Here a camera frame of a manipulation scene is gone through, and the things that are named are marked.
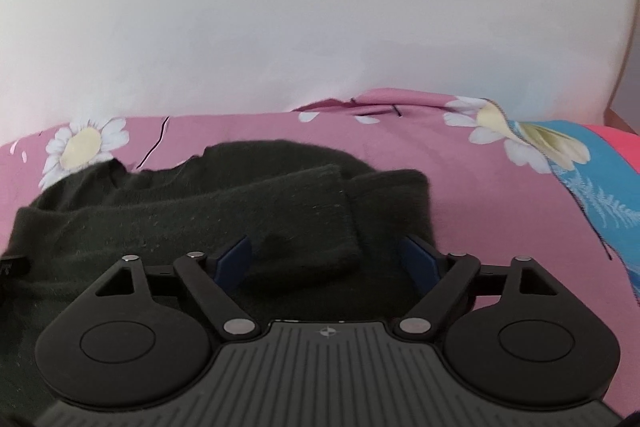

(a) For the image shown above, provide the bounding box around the black knit garment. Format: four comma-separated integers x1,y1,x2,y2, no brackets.
1,141,434,416

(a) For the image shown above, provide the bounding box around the pink floral bed sheet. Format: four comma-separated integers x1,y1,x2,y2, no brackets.
1,90,639,414

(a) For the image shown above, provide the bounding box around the blue floral blanket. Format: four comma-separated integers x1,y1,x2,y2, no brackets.
509,120,639,295

